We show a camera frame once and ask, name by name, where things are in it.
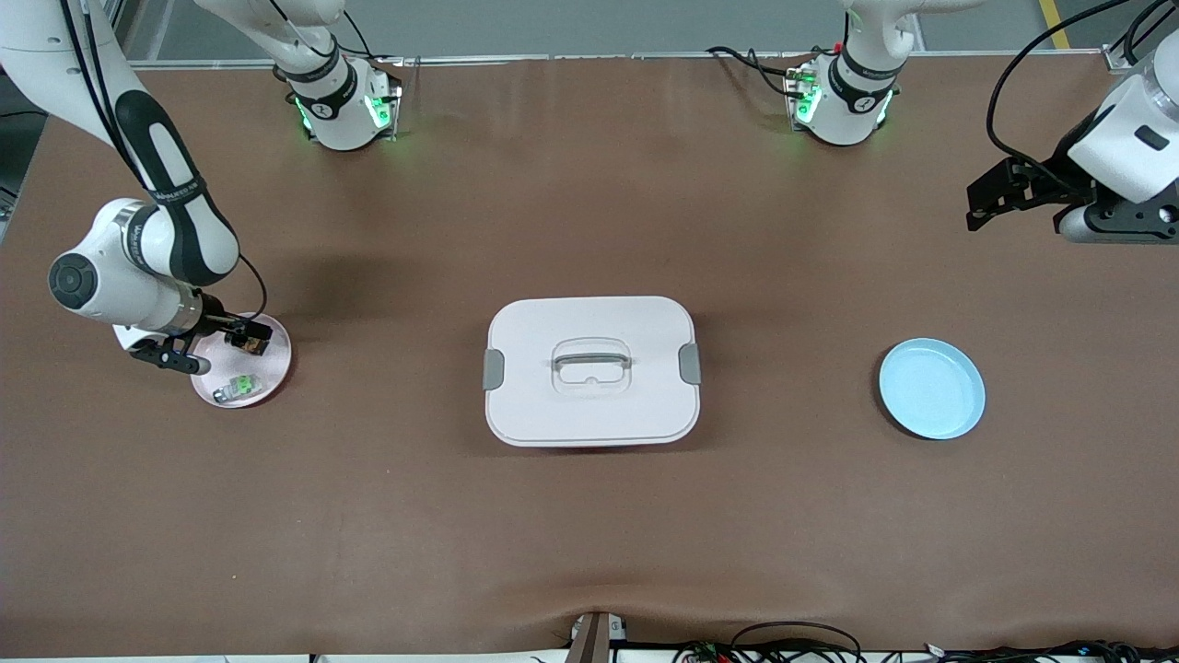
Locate white lidded storage box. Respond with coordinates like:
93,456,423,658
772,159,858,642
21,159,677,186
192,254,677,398
484,296,702,448

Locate light blue round plate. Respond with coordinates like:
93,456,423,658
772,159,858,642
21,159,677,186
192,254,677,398
878,337,986,441

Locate black right base cable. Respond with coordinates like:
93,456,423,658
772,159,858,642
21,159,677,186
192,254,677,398
311,7,403,71

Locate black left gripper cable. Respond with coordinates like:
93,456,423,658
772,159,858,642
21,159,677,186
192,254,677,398
986,0,1120,185

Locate black left base cables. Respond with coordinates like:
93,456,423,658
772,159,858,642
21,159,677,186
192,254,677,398
706,45,813,99

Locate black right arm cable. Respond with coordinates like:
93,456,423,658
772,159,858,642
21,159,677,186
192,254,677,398
55,0,270,323

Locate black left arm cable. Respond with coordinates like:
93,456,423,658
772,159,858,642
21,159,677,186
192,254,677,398
1124,0,1171,58

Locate silver base connector bracket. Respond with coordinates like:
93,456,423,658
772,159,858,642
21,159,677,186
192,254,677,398
783,64,821,125
367,57,403,141

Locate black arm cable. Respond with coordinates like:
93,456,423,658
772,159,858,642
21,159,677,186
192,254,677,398
1124,0,1171,58
55,0,270,323

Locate brown table edge bracket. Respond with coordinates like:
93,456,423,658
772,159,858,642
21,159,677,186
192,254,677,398
568,611,629,663

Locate black cable bundle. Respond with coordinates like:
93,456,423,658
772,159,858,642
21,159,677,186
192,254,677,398
921,639,1179,663

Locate pink round plate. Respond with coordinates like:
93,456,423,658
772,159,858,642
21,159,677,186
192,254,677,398
190,312,294,409

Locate brown table cloth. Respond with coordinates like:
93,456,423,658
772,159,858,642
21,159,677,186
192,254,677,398
0,51,1179,657

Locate black looped cable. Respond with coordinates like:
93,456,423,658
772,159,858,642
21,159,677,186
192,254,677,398
730,621,864,663

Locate grey box lid handle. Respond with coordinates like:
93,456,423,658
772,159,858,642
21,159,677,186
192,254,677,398
551,352,634,372

